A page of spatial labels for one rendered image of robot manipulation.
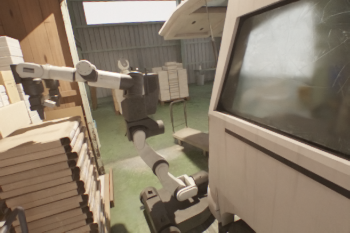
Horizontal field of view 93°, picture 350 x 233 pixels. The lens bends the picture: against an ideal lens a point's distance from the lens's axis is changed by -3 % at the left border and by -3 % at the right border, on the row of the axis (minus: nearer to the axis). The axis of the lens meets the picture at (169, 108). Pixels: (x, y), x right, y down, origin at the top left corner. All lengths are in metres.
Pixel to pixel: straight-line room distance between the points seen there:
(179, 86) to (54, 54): 4.60
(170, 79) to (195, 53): 5.34
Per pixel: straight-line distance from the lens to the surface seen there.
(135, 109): 1.19
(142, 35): 10.29
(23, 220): 1.16
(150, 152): 1.39
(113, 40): 10.08
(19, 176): 1.18
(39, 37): 2.39
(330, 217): 0.72
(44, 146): 1.09
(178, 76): 6.20
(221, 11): 1.78
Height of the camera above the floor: 1.41
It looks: 15 degrees down
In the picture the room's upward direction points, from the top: 7 degrees counter-clockwise
